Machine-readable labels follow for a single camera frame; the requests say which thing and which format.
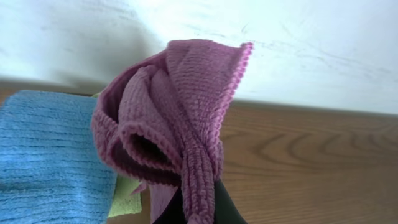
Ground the green folded cloth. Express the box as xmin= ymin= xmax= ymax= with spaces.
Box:
xmin=90 ymin=91 xmax=143 ymax=218

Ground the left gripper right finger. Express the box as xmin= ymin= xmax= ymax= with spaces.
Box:
xmin=213 ymin=180 xmax=247 ymax=224

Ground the purple microfiber cloth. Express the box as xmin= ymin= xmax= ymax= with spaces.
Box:
xmin=91 ymin=39 xmax=253 ymax=223

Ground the blue folded cloth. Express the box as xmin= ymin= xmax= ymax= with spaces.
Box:
xmin=1 ymin=90 xmax=116 ymax=224

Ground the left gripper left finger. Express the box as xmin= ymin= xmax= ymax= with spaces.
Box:
xmin=152 ymin=186 xmax=187 ymax=224

